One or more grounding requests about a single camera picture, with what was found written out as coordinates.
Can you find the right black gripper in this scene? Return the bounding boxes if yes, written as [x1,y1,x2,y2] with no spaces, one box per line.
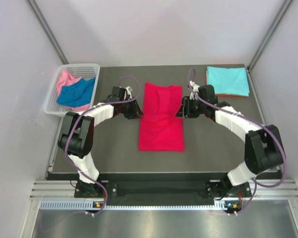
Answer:
[176,96,207,119]

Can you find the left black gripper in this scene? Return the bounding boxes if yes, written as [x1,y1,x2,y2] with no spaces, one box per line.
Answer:
[119,97,144,119]

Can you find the red t shirt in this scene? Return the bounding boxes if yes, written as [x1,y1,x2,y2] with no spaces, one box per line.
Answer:
[139,82,185,152]

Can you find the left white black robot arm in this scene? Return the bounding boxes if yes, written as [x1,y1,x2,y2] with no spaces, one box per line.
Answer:
[58,86,144,197]

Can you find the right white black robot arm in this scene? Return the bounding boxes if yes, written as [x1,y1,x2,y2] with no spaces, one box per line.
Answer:
[176,81,286,196]

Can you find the folded orange t shirt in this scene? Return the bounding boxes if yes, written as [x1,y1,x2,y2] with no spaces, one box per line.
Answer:
[205,74,249,98]

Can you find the white perforated plastic basket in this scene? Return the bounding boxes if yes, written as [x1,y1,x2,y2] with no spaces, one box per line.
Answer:
[43,63,100,117]

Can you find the folded light blue t shirt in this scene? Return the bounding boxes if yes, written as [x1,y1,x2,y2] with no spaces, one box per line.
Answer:
[206,66,250,96]

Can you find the pink t shirt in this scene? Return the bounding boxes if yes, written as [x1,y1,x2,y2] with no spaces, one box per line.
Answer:
[56,70,89,112]

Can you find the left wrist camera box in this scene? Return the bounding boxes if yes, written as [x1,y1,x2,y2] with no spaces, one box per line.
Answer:
[124,86,133,101]

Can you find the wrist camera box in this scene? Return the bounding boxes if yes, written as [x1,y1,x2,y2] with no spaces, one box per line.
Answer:
[124,86,133,101]
[188,81,200,100]

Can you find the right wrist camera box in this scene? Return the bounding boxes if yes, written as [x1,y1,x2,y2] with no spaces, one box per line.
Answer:
[188,81,200,100]

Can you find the right aluminium frame post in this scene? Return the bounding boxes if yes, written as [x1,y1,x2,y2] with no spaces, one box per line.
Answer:
[247,0,295,71]

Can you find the aluminium frame post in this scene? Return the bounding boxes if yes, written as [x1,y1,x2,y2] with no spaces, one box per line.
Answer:
[247,0,295,71]
[25,0,69,64]

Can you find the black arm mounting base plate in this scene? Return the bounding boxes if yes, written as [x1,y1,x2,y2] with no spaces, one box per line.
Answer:
[74,181,251,204]

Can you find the white slotted cable duct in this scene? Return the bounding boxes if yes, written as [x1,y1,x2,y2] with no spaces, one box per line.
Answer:
[40,200,237,211]

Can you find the left aluminium frame post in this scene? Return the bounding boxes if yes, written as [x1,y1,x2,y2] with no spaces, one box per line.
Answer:
[25,0,69,64]

